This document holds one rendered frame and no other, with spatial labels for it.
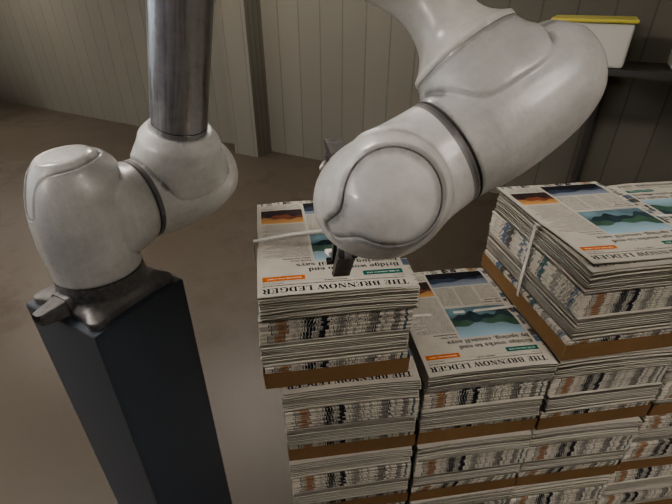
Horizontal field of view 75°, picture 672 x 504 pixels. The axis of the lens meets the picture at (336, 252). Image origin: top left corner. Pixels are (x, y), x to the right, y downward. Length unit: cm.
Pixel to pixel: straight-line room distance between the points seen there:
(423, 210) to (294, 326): 52
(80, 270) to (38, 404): 151
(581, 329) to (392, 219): 75
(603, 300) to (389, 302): 43
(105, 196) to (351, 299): 44
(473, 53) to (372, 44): 365
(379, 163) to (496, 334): 81
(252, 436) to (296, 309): 117
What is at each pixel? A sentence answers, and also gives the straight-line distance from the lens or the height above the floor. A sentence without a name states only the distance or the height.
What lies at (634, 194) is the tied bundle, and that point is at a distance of 133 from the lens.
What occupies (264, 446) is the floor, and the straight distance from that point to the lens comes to 185.
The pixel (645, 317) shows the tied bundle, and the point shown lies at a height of 93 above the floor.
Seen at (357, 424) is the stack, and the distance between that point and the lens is 101.
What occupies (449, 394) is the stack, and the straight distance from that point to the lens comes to 101.
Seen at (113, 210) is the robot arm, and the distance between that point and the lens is 82.
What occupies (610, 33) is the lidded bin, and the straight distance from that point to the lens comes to 305.
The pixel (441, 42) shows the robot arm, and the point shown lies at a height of 146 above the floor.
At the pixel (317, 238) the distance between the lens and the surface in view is 90.
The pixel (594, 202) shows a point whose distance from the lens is 121.
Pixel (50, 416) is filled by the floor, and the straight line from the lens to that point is 224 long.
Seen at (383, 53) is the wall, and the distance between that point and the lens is 401.
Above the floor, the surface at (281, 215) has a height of 106.
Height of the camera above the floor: 150
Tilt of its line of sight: 31 degrees down
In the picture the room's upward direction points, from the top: straight up
